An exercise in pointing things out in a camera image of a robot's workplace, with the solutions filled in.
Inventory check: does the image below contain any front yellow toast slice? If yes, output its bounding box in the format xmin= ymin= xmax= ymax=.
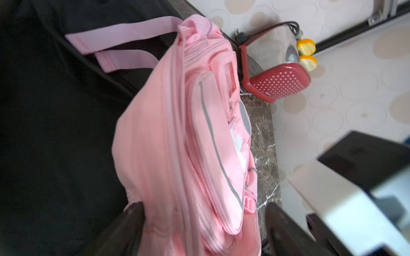
xmin=299 ymin=55 xmax=318 ymax=72

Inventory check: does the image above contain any black frame post right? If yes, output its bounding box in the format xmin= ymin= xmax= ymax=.
xmin=316 ymin=1 xmax=410 ymax=53

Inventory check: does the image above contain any pink backpack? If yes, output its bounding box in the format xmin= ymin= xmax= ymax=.
xmin=66 ymin=15 xmax=262 ymax=256

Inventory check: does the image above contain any rear yellow toast slice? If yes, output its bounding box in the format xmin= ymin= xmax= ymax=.
xmin=296 ymin=38 xmax=316 ymax=56

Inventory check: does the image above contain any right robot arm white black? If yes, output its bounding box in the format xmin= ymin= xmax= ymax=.
xmin=289 ymin=131 xmax=410 ymax=256

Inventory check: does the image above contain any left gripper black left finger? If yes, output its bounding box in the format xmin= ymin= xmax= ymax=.
xmin=80 ymin=202 xmax=145 ymax=256

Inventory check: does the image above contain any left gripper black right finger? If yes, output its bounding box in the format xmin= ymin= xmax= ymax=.
xmin=265 ymin=202 xmax=332 ymax=256

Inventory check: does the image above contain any red polka dot toaster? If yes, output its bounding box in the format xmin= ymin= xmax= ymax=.
xmin=235 ymin=21 xmax=311 ymax=103

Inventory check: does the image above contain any yellow toast slice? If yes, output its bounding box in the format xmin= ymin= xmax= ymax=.
xmin=299 ymin=55 xmax=318 ymax=72
xmin=296 ymin=38 xmax=316 ymax=56

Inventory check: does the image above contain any black backpack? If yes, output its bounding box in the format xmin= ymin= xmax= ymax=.
xmin=1 ymin=1 xmax=178 ymax=256

